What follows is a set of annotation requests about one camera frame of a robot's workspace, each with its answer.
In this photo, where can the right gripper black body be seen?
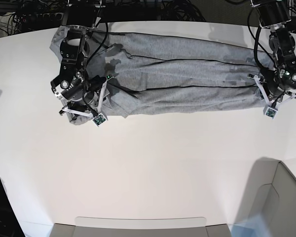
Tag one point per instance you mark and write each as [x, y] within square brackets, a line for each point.
[89, 102]

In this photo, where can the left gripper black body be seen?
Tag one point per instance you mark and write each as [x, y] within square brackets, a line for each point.
[272, 84]

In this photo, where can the grey T-shirt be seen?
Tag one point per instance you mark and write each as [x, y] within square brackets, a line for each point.
[155, 74]

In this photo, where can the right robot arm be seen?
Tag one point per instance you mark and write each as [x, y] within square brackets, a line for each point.
[80, 20]

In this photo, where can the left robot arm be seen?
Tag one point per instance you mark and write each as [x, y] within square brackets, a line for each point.
[274, 16]

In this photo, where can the black power strip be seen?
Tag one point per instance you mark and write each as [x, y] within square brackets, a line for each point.
[44, 17]

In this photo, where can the grey bin right front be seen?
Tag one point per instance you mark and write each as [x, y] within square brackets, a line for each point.
[269, 210]

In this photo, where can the grey tray front centre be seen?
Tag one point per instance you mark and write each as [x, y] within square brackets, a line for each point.
[108, 227]

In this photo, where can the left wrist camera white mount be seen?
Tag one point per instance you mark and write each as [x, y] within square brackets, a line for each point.
[272, 102]

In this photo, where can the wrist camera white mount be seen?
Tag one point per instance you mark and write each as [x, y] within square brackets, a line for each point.
[87, 85]
[272, 102]

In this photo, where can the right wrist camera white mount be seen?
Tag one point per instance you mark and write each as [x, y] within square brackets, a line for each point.
[87, 85]

